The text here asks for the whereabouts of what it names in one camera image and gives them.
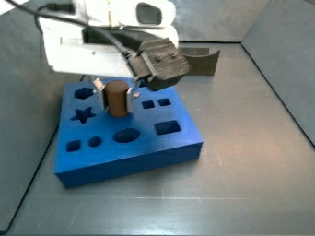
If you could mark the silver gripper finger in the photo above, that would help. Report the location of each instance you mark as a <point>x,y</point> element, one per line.
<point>133,94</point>
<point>101,95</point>

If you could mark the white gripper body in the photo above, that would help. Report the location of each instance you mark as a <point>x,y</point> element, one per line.
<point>73,56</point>

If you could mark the brown cylinder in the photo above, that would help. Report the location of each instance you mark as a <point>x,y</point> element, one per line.
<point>117,98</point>

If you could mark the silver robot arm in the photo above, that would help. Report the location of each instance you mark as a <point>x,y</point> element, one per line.
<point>115,38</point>

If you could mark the blue shape sorting block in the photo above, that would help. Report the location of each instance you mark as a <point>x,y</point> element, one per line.
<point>102,147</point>

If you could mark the black curved holder stand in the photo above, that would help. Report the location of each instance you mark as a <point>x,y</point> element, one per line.
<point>202,61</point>

